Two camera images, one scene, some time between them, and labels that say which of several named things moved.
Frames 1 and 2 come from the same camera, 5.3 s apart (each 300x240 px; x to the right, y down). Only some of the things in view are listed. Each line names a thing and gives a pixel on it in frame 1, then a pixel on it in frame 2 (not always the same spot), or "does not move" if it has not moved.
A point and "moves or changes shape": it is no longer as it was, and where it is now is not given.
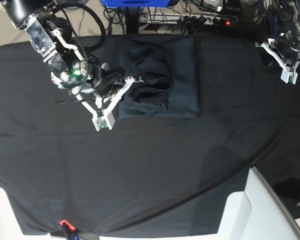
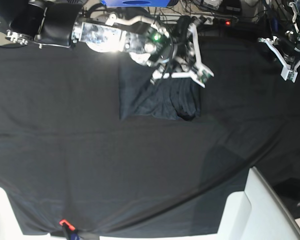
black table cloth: (168, 176) does not move
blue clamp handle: (275, 23) does not move
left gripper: (105, 78) to (183, 56)
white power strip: (207, 20) does not move
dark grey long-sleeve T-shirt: (168, 64) moves or changes shape
